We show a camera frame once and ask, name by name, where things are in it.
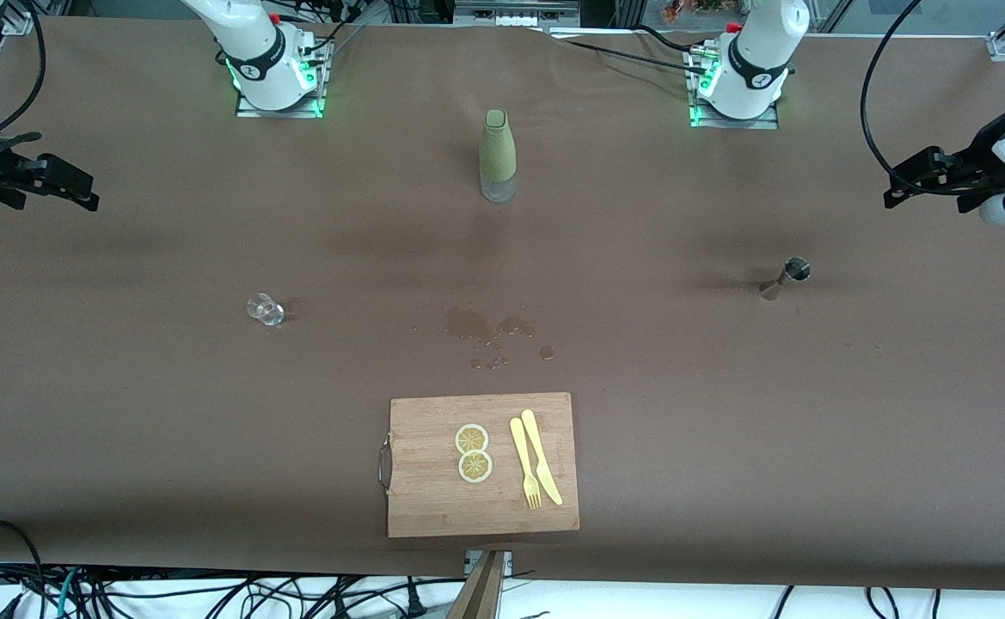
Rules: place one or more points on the stainless steel jigger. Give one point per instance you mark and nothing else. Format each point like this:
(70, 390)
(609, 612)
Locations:
(797, 270)

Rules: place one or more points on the wooden cutting board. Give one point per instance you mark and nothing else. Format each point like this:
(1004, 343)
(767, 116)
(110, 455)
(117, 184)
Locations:
(433, 499)

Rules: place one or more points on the yellow lemon slice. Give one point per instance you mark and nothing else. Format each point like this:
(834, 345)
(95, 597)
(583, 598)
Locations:
(474, 467)
(472, 438)

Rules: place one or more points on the wooden post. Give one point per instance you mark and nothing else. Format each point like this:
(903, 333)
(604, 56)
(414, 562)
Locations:
(481, 593)

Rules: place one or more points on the glass bottle with green sleeve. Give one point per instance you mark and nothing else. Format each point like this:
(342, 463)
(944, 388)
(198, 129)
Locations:
(497, 150)

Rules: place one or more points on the grey power strip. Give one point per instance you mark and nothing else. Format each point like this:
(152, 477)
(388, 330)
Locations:
(515, 13)

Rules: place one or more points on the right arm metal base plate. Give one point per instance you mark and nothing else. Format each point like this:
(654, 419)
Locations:
(248, 109)

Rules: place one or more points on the yellow plastic knife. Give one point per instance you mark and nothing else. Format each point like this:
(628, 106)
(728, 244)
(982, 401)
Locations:
(541, 456)

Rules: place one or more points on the yellow plastic fork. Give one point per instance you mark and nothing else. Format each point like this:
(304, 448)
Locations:
(521, 456)

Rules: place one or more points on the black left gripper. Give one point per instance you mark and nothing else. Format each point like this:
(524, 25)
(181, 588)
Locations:
(972, 168)

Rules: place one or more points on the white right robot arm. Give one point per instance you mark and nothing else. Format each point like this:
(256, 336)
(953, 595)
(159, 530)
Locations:
(257, 52)

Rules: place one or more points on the spilled liquid puddle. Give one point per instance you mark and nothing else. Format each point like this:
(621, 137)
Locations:
(470, 324)

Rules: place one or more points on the small metal bracket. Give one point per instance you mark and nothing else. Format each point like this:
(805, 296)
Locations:
(506, 560)

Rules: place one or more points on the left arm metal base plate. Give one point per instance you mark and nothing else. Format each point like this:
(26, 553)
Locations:
(764, 124)

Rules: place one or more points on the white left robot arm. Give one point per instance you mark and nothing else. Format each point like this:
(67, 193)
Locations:
(756, 52)

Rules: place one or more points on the clear glass measuring cup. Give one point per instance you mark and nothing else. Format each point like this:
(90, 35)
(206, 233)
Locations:
(266, 309)

